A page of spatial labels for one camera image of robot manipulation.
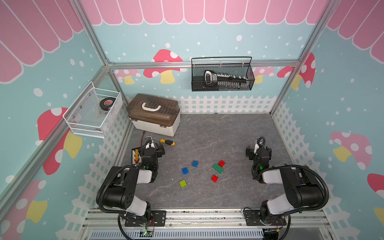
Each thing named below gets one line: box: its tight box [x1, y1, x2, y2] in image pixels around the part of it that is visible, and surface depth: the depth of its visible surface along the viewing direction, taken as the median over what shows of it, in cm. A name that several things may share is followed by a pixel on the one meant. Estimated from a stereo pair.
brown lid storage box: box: [126, 93, 181, 137], surface depth 99 cm
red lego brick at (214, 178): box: [211, 175, 219, 183], surface depth 88 cm
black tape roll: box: [99, 97, 117, 111], surface depth 81 cm
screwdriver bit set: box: [204, 70, 247, 90], surface depth 91 cm
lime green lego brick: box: [179, 179, 187, 188], surface depth 86 cm
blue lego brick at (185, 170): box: [181, 167, 189, 175], surface depth 91 cm
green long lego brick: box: [213, 163, 224, 174], surface depth 92 cm
